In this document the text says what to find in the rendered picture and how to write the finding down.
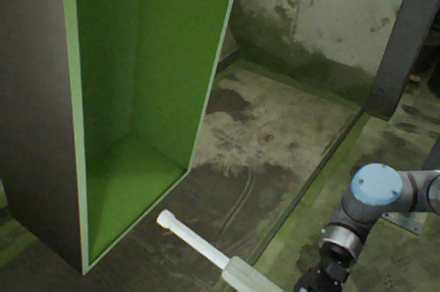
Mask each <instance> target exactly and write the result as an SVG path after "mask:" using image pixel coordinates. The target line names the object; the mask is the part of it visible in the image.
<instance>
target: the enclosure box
mask: <svg viewBox="0 0 440 292"><path fill-rule="evenodd" d="M233 1H234V0H0V176H1V181H2V184H3V186H4V192H5V195H6V198H7V203H8V205H9V210H10V212H11V214H12V217H13V218H14V219H16V220H17V221H18V222H19V223H21V224H22V225H23V227H25V228H26V229H27V230H28V231H30V232H31V233H32V234H33V235H35V236H36V238H38V239H39V240H41V241H42V243H45V245H46V246H47V247H48V248H50V249H51V250H52V251H54V252H55V253H56V254H57V255H58V256H60V257H61V258H62V259H63V260H65V262H67V263H69V264H70V266H72V267H73V268H74V269H75V270H76V271H78V272H79V273H80V274H81V275H84V274H86V273H87V272H88V271H89V270H90V269H91V268H92V267H93V266H94V265H95V264H96V263H97V262H99V260H100V259H102V257H103V256H105V254H106V253H108V251H109V250H111V248H112V247H114V245H115V244H117V243H118V242H119V241H120V240H121V239H122V238H123V237H124V236H125V235H126V234H127V233H128V232H129V231H130V230H131V229H132V228H133V227H134V226H135V225H136V224H137V223H138V222H139V221H140V220H141V219H142V218H143V217H145V216H146V215H147V214H148V213H149V212H150V211H151V210H152V208H153V207H155V206H156V205H157V204H158V203H159V202H160V200H162V199H163V198H164V197H165V196H166V195H167V194H168V192H171V190H173V189H174V187H176V185H177V184H179V182H181V180H182V179H184V177H186V176H187V174H189V172H191V169H192V164H193V156H194V153H195V150H196V144H197V142H198V136H199V133H200V130H201V124H202V122H203V117H204V114H205V111H206V105H207V102H208V96H209V95H210V92H211V86H212V83H213V78H214V75H215V72H216V66H217V64H218V58H219V55H220V52H221V46H222V43H223V40H224V34H225V32H226V26H227V24H228V22H229V16H230V13H231V7H232V4H233Z"/></svg>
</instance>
